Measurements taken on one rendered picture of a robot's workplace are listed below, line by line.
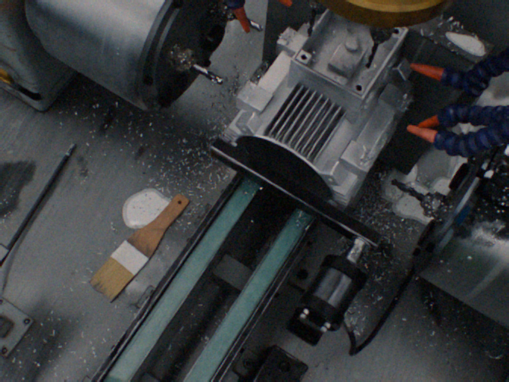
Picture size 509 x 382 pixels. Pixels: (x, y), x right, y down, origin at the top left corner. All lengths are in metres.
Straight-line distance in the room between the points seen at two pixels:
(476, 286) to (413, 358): 0.28
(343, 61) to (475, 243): 0.27
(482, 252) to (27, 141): 0.76
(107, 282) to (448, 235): 0.53
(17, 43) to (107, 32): 0.21
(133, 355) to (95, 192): 0.32
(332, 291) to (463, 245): 0.16
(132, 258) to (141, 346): 0.19
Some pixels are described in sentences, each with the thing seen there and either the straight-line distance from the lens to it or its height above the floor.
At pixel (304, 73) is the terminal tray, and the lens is 0.81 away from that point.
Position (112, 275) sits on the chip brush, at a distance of 1.06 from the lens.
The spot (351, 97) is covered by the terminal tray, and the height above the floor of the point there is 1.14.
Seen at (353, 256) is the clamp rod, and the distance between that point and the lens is 0.84.
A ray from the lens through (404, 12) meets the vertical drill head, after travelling 0.63.
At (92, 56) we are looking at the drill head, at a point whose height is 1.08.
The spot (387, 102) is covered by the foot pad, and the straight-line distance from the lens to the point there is 0.88.
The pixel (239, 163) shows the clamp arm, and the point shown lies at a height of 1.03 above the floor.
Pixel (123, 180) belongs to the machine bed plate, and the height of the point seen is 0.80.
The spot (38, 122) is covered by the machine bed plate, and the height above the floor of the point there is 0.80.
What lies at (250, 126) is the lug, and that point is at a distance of 0.82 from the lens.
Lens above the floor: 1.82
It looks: 69 degrees down
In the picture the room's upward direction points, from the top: 7 degrees clockwise
